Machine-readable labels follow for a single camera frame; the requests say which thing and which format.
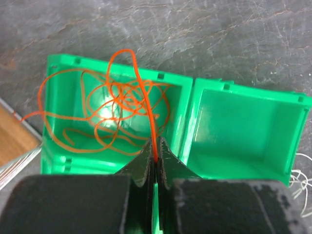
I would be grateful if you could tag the wooden shelf board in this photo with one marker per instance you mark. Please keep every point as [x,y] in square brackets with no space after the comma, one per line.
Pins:
[15,139]

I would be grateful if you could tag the green compartment tray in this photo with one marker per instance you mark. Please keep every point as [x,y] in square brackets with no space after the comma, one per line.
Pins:
[98,116]

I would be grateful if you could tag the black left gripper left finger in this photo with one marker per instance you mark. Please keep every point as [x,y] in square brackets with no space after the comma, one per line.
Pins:
[120,203]

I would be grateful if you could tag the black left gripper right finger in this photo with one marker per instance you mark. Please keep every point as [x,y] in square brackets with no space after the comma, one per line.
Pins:
[189,204]

